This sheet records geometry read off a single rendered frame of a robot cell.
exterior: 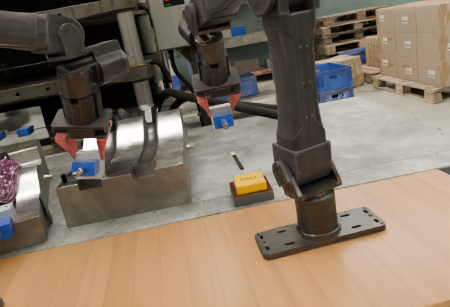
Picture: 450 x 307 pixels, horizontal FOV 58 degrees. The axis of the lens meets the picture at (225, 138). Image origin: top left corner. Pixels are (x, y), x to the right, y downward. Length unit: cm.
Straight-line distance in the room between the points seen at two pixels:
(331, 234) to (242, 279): 15
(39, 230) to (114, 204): 15
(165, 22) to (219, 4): 94
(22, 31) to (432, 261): 68
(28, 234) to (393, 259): 65
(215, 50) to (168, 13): 85
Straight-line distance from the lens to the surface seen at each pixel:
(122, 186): 86
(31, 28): 73
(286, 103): 60
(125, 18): 155
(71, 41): 74
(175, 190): 86
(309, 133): 61
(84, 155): 87
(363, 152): 101
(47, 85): 170
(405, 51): 493
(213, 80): 87
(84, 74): 76
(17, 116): 175
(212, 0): 75
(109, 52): 80
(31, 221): 89
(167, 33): 166
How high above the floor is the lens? 115
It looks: 16 degrees down
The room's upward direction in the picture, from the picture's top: 10 degrees counter-clockwise
